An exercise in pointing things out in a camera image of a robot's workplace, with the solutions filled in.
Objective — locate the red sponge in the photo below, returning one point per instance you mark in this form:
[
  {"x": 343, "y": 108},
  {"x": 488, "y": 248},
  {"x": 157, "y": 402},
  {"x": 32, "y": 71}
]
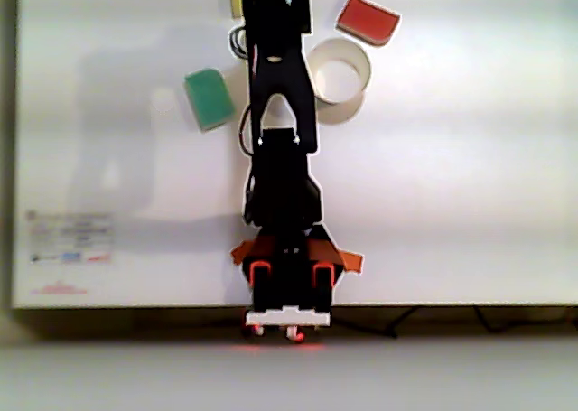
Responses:
[{"x": 366, "y": 19}]

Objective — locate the green sponge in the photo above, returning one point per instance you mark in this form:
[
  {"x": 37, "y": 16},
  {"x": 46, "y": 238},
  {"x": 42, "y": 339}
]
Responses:
[{"x": 210, "y": 99}]

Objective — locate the white paper cup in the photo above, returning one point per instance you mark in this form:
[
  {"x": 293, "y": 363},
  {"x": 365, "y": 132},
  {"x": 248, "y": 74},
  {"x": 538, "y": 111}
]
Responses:
[{"x": 343, "y": 108}]

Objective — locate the orange tape strip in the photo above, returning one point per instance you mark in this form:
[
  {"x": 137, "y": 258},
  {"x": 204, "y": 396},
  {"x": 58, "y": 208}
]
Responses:
[
  {"x": 239, "y": 253},
  {"x": 350, "y": 261}
]

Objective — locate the black clamp with orange tip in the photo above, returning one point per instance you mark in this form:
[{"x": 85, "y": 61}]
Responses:
[
  {"x": 261, "y": 284},
  {"x": 323, "y": 284}
]

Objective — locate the printed label sticker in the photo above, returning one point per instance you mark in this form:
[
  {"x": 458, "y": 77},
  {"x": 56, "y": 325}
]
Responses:
[{"x": 68, "y": 237}]

